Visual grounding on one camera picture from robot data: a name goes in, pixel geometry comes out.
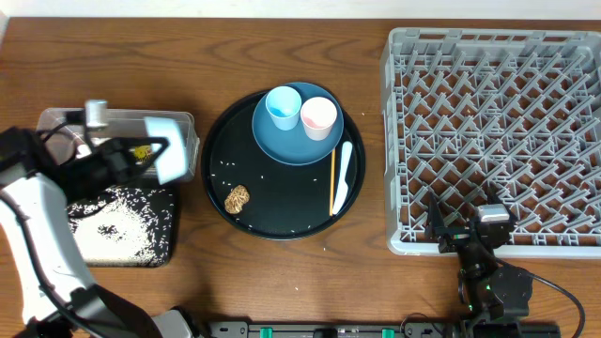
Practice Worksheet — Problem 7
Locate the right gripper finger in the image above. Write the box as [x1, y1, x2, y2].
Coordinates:
[425, 192, 450, 238]
[485, 183, 517, 221]

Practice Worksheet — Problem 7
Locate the yellow snack wrapper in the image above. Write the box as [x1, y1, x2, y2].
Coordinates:
[132, 146, 153, 162]

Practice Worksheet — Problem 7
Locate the light blue bowl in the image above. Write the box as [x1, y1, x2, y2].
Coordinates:
[144, 116, 189, 185]

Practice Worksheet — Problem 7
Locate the cooked white rice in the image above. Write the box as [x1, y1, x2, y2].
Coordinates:
[68, 186, 176, 267]

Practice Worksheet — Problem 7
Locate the brown walnut shell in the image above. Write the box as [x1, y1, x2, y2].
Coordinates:
[224, 185, 250, 214]

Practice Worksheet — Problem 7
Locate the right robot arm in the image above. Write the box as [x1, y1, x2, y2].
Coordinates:
[425, 190, 532, 327]

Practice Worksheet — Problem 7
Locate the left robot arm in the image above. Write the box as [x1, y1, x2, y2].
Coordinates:
[1, 126, 199, 337]

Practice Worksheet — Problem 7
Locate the grey dishwasher rack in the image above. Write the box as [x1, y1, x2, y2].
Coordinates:
[379, 28, 600, 259]

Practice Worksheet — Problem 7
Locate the clear plastic bin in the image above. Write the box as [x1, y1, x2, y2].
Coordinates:
[46, 109, 200, 182]

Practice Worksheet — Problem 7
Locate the black rectangular tray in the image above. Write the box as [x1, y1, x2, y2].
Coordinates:
[65, 182, 178, 269]

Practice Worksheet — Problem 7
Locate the light blue plastic knife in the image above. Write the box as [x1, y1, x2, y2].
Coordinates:
[332, 141, 353, 215]

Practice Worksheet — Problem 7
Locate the round black serving tray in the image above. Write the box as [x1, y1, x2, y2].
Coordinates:
[201, 91, 366, 240]

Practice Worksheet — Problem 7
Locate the light blue cup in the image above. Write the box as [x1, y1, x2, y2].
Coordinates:
[266, 85, 302, 131]

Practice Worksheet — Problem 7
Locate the wooden chopstick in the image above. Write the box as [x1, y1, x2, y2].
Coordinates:
[329, 148, 336, 217]

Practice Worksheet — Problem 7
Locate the dark blue plate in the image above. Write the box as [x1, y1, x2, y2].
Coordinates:
[252, 82, 345, 166]

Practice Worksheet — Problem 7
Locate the pink cup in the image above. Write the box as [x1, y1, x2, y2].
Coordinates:
[300, 97, 337, 141]

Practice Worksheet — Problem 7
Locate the black mounting rail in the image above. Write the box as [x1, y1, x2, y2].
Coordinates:
[207, 321, 562, 338]

